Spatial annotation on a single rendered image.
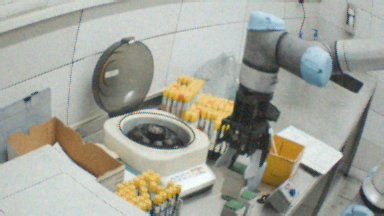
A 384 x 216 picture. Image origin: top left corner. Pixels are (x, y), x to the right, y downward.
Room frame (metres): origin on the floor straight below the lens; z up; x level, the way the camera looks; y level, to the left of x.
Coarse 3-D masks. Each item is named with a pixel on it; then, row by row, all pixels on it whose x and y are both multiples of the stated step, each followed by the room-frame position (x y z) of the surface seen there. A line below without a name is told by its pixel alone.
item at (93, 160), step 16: (32, 128) 0.97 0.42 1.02; (48, 128) 1.03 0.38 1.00; (64, 128) 1.04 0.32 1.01; (16, 144) 0.90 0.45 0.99; (32, 144) 0.97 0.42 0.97; (64, 144) 1.04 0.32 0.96; (80, 144) 1.01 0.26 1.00; (96, 144) 0.98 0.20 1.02; (80, 160) 1.01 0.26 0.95; (96, 160) 0.97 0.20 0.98; (112, 160) 0.95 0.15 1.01; (96, 176) 0.98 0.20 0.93; (112, 176) 0.89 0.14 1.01
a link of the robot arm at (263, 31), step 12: (252, 12) 0.88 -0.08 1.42; (264, 12) 0.91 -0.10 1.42; (252, 24) 0.86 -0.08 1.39; (264, 24) 0.85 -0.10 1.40; (276, 24) 0.85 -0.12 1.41; (252, 36) 0.86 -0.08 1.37; (264, 36) 0.85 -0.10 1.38; (276, 36) 0.84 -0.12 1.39; (252, 48) 0.86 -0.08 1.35; (264, 48) 0.84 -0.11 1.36; (252, 60) 0.85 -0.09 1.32; (264, 60) 0.85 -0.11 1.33; (276, 72) 0.86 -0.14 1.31
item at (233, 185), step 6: (228, 174) 0.89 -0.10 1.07; (234, 174) 0.89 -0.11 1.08; (240, 174) 0.88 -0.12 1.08; (228, 180) 0.89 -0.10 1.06; (234, 180) 0.88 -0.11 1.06; (240, 180) 0.88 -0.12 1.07; (222, 186) 0.90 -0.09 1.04; (228, 186) 0.89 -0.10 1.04; (234, 186) 0.88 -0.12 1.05; (240, 186) 0.88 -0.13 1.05; (246, 186) 0.90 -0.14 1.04; (222, 192) 0.89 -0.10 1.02; (228, 192) 0.89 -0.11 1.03; (234, 192) 0.88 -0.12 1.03; (240, 192) 0.88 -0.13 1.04
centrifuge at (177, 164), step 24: (120, 120) 1.20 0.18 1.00; (144, 120) 1.27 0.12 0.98; (168, 120) 1.28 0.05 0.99; (120, 144) 1.10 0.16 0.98; (144, 144) 1.09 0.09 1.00; (192, 144) 1.16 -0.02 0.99; (144, 168) 1.05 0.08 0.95; (168, 168) 1.07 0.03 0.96; (192, 168) 1.14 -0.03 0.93; (192, 192) 1.08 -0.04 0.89
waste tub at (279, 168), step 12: (276, 144) 1.34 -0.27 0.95; (288, 144) 1.32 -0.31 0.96; (300, 144) 1.30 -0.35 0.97; (276, 156) 1.20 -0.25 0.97; (288, 156) 1.31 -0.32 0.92; (300, 156) 1.24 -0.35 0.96; (276, 168) 1.20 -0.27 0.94; (288, 168) 1.18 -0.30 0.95; (264, 180) 1.21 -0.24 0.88; (276, 180) 1.19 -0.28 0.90
